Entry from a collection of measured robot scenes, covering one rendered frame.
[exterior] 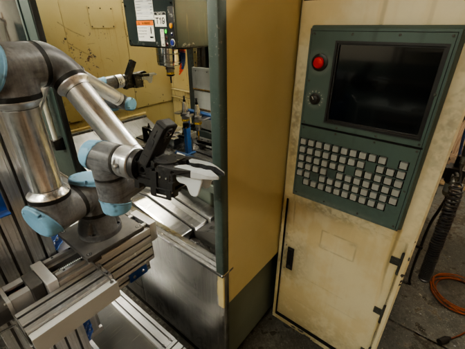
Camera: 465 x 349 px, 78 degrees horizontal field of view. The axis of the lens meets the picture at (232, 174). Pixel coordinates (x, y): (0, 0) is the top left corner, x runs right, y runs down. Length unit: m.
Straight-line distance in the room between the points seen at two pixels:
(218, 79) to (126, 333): 1.48
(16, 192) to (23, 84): 0.42
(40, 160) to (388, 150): 1.08
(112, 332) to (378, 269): 1.42
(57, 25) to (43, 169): 2.00
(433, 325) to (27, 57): 2.48
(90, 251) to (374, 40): 1.15
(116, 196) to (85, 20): 2.30
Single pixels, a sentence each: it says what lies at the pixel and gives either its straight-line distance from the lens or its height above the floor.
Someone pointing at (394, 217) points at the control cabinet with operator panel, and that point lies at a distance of 1.23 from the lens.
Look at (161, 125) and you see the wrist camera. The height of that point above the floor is 1.54.
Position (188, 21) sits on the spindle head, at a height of 1.74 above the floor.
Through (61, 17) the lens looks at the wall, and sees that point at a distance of 2.85.
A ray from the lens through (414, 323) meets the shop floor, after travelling 2.41.
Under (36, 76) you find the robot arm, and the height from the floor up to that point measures 1.61.
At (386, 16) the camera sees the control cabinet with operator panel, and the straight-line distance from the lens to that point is 1.13.
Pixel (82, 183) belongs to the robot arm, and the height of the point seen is 1.27.
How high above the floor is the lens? 1.72
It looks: 27 degrees down
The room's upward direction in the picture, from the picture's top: straight up
